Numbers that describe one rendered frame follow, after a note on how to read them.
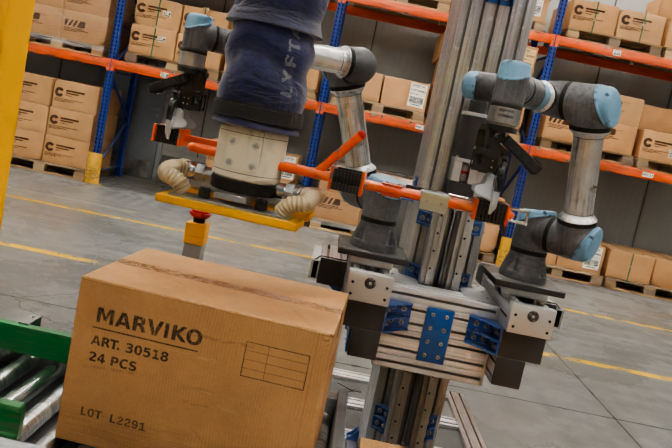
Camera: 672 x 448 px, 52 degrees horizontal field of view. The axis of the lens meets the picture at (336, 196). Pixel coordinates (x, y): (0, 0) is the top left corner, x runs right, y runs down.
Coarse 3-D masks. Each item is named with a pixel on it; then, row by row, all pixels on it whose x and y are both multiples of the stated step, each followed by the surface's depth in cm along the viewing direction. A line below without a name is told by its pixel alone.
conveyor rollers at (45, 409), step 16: (0, 352) 202; (16, 368) 194; (32, 368) 203; (48, 368) 197; (64, 368) 203; (0, 384) 185; (32, 384) 186; (48, 384) 194; (16, 400) 177; (48, 400) 179; (32, 416) 169; (48, 416) 175; (32, 432) 167; (48, 432) 164; (320, 432) 192
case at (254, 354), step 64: (128, 256) 183; (128, 320) 157; (192, 320) 156; (256, 320) 154; (320, 320) 161; (64, 384) 160; (128, 384) 158; (192, 384) 157; (256, 384) 155; (320, 384) 154
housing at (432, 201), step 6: (426, 192) 162; (432, 192) 163; (438, 192) 167; (420, 198) 163; (426, 198) 162; (432, 198) 162; (438, 198) 162; (444, 198) 162; (420, 204) 163; (426, 204) 163; (432, 204) 162; (438, 204) 162; (444, 204) 162; (432, 210) 163; (438, 210) 162; (444, 210) 162
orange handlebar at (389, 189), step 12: (192, 144) 168; (204, 144) 172; (216, 144) 196; (288, 168) 166; (300, 168) 165; (312, 168) 169; (324, 180) 166; (384, 192) 164; (396, 192) 163; (408, 192) 163; (420, 192) 163; (456, 204) 162; (468, 204) 162
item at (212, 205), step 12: (168, 192) 159; (204, 192) 160; (180, 204) 157; (192, 204) 157; (204, 204) 157; (216, 204) 158; (228, 204) 159; (240, 204) 163; (264, 204) 159; (228, 216) 157; (240, 216) 156; (252, 216) 156; (264, 216) 156; (276, 216) 157; (288, 228) 155
